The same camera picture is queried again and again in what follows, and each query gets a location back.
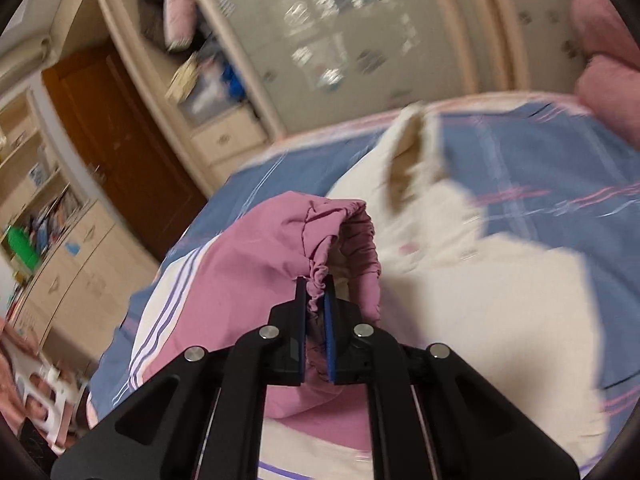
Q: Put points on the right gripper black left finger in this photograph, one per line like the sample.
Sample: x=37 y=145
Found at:
x=201 y=415

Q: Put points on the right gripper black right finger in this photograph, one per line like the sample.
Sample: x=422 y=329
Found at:
x=431 y=415

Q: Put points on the pink and white hooded jacket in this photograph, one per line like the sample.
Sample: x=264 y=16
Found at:
x=407 y=244

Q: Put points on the light wood cabinet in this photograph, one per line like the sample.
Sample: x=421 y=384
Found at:
x=80 y=293

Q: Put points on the brown wooden room door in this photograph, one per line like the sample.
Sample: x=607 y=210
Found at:
x=122 y=147

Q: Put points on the blue striped bed sheet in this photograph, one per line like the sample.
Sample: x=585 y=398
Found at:
x=548 y=173

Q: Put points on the wooden bookshelf with books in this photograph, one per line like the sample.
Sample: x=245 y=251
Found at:
x=37 y=193

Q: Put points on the wardrobe wooden drawer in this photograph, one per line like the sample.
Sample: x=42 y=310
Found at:
x=230 y=134

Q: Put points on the clear plastic storage box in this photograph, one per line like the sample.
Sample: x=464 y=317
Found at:
x=208 y=99

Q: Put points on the beige knitted cloth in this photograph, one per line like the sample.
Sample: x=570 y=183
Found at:
x=184 y=81

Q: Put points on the blue garment in wardrobe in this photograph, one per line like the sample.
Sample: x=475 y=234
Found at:
x=233 y=83

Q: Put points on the rolled pink quilt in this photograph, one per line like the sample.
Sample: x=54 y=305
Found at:
x=609 y=85

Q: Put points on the pink hanging puffer jacket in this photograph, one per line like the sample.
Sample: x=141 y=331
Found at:
x=179 y=24

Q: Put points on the dark hanging jacket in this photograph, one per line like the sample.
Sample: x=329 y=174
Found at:
x=151 y=22

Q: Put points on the wall air conditioner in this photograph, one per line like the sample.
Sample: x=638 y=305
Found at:
x=21 y=65

